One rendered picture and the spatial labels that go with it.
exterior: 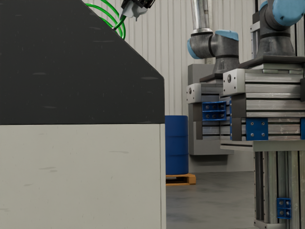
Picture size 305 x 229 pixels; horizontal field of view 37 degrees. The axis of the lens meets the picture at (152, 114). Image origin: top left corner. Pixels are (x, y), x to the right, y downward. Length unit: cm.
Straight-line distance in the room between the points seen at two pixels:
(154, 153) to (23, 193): 46
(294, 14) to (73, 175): 95
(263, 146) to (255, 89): 27
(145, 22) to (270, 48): 707
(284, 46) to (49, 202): 103
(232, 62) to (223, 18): 701
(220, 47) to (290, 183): 73
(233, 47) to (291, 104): 60
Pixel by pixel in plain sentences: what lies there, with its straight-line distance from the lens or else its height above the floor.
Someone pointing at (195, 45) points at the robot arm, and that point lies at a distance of 236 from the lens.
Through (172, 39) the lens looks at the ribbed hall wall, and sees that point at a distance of 886.
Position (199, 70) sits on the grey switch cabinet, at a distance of 855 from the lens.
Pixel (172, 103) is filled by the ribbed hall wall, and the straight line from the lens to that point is 869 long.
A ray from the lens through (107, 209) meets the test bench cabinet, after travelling 158.
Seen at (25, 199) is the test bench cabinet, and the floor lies 54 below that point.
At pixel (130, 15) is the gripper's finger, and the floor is 121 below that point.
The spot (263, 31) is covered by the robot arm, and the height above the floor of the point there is 115.
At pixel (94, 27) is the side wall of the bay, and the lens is 160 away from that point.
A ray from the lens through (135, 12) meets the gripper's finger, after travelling 184.
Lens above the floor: 76
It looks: 2 degrees up
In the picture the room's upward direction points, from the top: 1 degrees counter-clockwise
